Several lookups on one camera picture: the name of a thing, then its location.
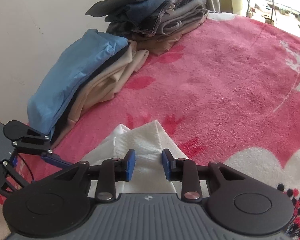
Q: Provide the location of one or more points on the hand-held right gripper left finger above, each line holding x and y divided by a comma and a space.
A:
130, 165

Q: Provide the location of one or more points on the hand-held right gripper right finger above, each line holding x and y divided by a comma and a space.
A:
167, 165

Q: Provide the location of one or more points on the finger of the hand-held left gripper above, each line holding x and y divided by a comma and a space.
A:
14, 160
55, 160

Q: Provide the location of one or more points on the cream white garment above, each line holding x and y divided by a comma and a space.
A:
145, 140

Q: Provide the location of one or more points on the short stack blue beige clothes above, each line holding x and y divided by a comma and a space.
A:
72, 75

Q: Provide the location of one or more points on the stack of folded dark clothes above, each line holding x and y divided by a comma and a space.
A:
160, 12

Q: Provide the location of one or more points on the pink floral blanket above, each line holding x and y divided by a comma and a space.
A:
214, 80

